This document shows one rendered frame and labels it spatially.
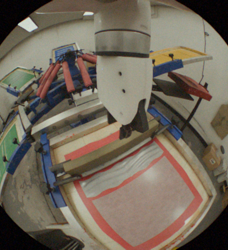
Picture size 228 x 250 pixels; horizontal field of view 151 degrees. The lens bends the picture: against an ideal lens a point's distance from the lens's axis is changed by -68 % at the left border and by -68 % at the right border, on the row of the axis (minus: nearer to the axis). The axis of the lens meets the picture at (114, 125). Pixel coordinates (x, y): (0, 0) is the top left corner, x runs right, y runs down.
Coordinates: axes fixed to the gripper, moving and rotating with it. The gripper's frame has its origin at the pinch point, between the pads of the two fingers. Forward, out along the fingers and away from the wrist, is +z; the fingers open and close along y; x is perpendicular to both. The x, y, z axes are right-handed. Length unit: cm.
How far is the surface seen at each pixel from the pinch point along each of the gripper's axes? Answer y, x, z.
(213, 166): 126, 160, 98
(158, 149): 8.5, 15.9, 18.0
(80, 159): 0.2, -12.4, 7.6
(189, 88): -9, 86, 7
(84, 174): 2.9, -14.5, 14.1
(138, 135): 1.6, 6.4, 7.9
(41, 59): -413, -93, -36
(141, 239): 39.3, -12.7, 17.8
